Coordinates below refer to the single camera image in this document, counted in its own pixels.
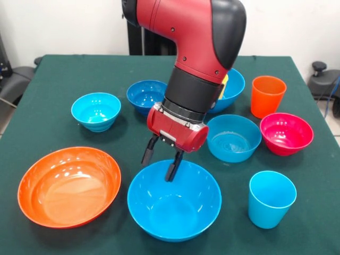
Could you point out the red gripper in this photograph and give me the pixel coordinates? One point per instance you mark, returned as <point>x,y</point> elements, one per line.
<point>178,131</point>

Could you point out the large blue plastic bowl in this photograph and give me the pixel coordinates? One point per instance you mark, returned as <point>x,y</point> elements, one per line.
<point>233,87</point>
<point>174,210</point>

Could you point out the yellow plastic cup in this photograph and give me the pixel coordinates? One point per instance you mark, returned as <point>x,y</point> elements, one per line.
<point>224,89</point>

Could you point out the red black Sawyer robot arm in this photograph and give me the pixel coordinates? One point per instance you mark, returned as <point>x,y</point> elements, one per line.
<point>196,40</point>

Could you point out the dark blue plastic bowl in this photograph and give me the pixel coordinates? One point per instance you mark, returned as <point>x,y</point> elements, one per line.
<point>144,97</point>

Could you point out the blue flat-bottomed ringed bowl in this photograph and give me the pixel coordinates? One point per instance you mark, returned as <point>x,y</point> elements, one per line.
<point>233,144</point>

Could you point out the small cyan plastic bowl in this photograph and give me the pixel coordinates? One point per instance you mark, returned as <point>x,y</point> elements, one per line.
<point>95,112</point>

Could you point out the large orange plastic bowl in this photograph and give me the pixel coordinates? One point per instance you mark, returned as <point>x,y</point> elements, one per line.
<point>69,191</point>

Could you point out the dark green tablecloth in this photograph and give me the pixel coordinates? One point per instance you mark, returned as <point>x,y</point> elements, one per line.
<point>79,74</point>

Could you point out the light blue plastic cup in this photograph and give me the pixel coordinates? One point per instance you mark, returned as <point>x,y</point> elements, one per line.
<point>271,204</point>

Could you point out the orange plastic cup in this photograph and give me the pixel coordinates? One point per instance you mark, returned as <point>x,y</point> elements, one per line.
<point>267,98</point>

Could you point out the pink plastic bowl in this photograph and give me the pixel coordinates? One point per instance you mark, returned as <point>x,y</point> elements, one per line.
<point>285,135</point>

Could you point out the black equipment base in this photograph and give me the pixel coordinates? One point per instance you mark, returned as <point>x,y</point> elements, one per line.
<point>322,79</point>
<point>13,82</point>

